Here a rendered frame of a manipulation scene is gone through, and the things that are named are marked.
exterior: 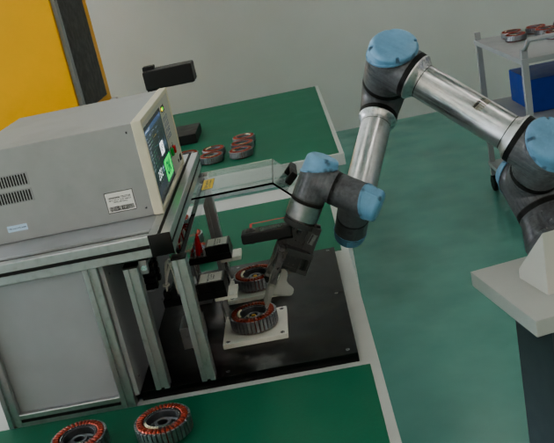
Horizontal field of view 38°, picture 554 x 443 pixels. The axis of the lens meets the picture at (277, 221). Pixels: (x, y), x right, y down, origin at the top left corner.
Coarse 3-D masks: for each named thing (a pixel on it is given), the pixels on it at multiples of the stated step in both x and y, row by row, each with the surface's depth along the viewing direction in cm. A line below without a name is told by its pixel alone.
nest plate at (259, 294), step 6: (234, 282) 214; (240, 294) 206; (246, 294) 205; (252, 294) 204; (258, 294) 203; (264, 294) 203; (228, 300) 204; (234, 300) 203; (240, 300) 203; (246, 300) 203; (252, 300) 203
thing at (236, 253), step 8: (208, 240) 208; (216, 240) 207; (224, 240) 206; (208, 248) 203; (216, 248) 203; (224, 248) 203; (232, 248) 209; (240, 248) 209; (192, 256) 205; (208, 256) 204; (216, 256) 204; (224, 256) 204; (232, 256) 205; (240, 256) 204; (192, 264) 204; (200, 272) 211
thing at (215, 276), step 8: (208, 272) 186; (216, 272) 185; (224, 272) 185; (200, 280) 182; (208, 280) 181; (216, 280) 180; (224, 280) 182; (200, 288) 180; (208, 288) 180; (216, 288) 180; (224, 288) 181; (232, 288) 184; (176, 296) 182; (200, 296) 181; (208, 296) 181; (216, 296) 181; (224, 296) 181; (232, 296) 181; (168, 304) 181; (176, 304) 181
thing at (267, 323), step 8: (248, 304) 190; (256, 304) 189; (264, 304) 188; (272, 304) 187; (232, 312) 187; (240, 312) 187; (248, 312) 189; (256, 312) 187; (264, 312) 188; (272, 312) 184; (232, 320) 184; (240, 320) 182; (248, 320) 181; (256, 320) 181; (264, 320) 181; (272, 320) 183; (232, 328) 185; (240, 328) 182; (248, 328) 181; (256, 328) 181; (264, 328) 182
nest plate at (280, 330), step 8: (280, 312) 191; (280, 320) 187; (272, 328) 183; (280, 328) 183; (224, 336) 184; (232, 336) 184; (240, 336) 183; (248, 336) 182; (256, 336) 181; (264, 336) 180; (272, 336) 180; (280, 336) 180; (224, 344) 181; (232, 344) 180; (240, 344) 180; (248, 344) 180
